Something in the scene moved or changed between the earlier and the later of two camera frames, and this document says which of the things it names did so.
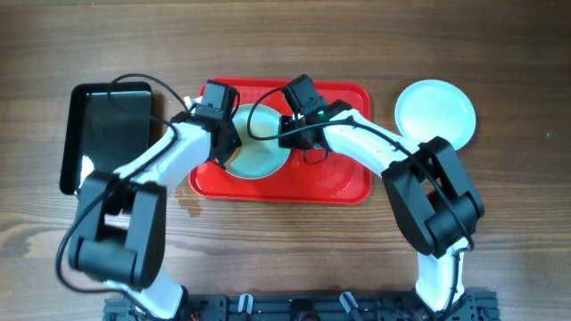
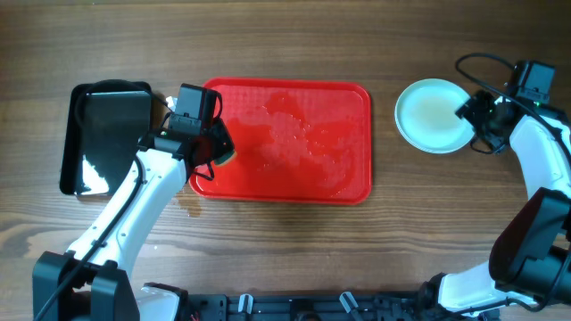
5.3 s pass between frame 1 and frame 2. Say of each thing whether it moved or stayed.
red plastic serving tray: stayed
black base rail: stayed
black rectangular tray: stayed
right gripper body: moved
